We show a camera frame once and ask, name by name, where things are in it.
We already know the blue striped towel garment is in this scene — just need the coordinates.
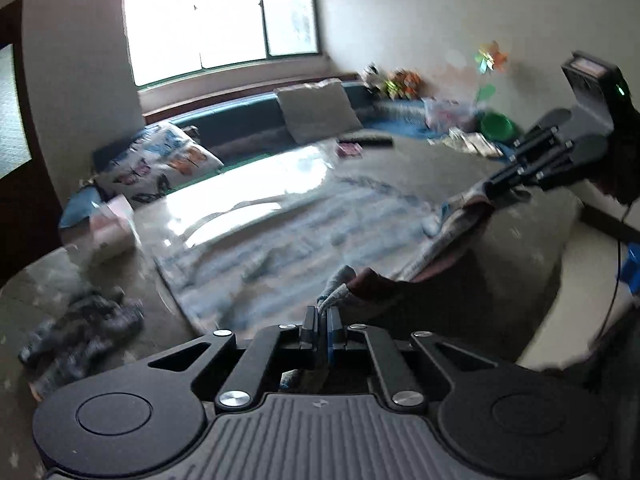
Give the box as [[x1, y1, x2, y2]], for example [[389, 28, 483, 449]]
[[154, 173, 532, 340]]

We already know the green plastic basin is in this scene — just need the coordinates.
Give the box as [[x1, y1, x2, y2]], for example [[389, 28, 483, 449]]
[[480, 112, 518, 143]]

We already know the colourful paper pinwheel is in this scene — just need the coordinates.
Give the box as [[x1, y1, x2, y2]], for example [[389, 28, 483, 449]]
[[474, 41, 509, 104]]

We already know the clear plastic storage box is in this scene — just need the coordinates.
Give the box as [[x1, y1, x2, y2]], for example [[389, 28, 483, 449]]
[[423, 98, 477, 133]]

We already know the pink hair band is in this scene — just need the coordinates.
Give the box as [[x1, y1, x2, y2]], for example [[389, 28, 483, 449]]
[[335, 142, 362, 158]]

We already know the orange plush toy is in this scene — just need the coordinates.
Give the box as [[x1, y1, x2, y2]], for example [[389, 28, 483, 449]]
[[399, 70, 424, 101]]

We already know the black remote control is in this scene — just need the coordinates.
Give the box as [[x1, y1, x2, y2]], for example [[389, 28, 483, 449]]
[[336, 136, 394, 148]]

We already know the brown plush toy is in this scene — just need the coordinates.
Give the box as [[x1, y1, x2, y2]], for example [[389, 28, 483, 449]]
[[384, 70, 406, 100]]

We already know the dark blue knitted cloth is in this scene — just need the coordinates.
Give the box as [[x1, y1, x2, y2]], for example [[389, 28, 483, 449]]
[[17, 287, 144, 402]]

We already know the blue sofa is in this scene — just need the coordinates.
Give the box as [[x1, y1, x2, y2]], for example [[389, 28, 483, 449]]
[[60, 79, 452, 231]]

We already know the white tissue box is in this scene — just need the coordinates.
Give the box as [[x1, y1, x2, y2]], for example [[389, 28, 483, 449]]
[[89, 195, 139, 266]]

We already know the beige square cushion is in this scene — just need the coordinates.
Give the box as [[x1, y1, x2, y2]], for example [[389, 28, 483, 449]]
[[274, 78, 362, 145]]

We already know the black white plush toy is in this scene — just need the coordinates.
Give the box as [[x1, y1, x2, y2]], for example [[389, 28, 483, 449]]
[[361, 63, 386, 96]]

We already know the butterfly print pillow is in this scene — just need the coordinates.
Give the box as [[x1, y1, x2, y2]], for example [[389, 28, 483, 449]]
[[96, 122, 224, 208]]

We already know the dark wooden door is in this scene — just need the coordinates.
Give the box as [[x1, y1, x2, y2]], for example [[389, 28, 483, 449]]
[[0, 0, 62, 283]]

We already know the green framed window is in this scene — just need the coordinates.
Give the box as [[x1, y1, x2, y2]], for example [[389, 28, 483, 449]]
[[122, 0, 320, 87]]

